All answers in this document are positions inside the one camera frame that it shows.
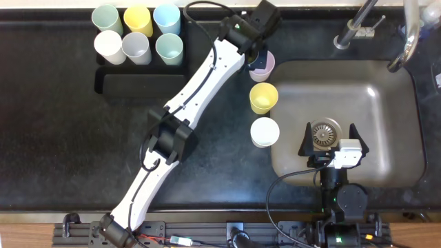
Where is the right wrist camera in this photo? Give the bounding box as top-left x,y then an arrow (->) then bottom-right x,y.
331,138 -> 364,170

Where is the black tray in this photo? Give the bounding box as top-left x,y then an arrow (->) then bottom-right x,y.
93,9 -> 190,99

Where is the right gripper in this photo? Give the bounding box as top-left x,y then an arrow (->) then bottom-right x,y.
297,121 -> 370,169

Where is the steel sink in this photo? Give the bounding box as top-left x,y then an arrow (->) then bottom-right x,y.
269,59 -> 427,189

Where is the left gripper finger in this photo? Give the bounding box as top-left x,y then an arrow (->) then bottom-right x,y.
247,49 -> 269,72

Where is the grey cup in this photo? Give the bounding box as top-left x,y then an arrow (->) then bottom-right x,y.
121,32 -> 152,66

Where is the steel tap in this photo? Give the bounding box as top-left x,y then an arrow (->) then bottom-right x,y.
332,0 -> 423,74

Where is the yellow cup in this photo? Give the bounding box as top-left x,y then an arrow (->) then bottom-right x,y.
123,5 -> 154,38
248,81 -> 280,116

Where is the blue cup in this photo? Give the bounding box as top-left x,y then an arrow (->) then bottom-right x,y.
152,3 -> 182,36

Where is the green cup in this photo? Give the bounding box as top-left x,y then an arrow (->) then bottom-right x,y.
91,3 -> 124,37
154,32 -> 185,67

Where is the pink cup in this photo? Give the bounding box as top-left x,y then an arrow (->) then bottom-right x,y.
247,50 -> 276,83

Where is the mounting rail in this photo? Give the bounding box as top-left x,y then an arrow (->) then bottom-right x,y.
51,212 -> 394,248

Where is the white cup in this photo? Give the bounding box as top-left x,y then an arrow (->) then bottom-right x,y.
249,116 -> 281,149
93,30 -> 127,66

